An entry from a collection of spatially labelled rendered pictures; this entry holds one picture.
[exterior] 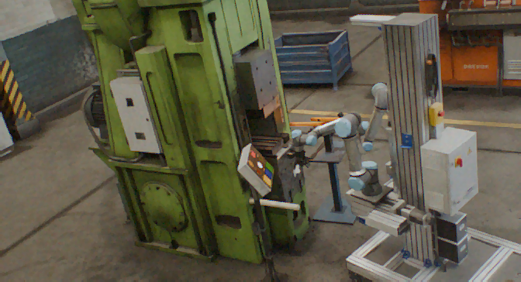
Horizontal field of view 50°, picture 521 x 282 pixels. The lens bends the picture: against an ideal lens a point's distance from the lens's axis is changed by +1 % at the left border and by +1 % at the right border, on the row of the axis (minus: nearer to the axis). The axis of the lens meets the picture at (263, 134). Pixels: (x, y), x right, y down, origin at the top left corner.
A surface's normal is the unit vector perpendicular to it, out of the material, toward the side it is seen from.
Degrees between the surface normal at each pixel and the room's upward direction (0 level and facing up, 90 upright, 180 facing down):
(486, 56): 90
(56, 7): 91
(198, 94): 89
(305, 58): 89
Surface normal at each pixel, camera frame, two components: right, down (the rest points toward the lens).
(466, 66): -0.52, 0.44
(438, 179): -0.72, 0.40
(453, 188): 0.67, 0.19
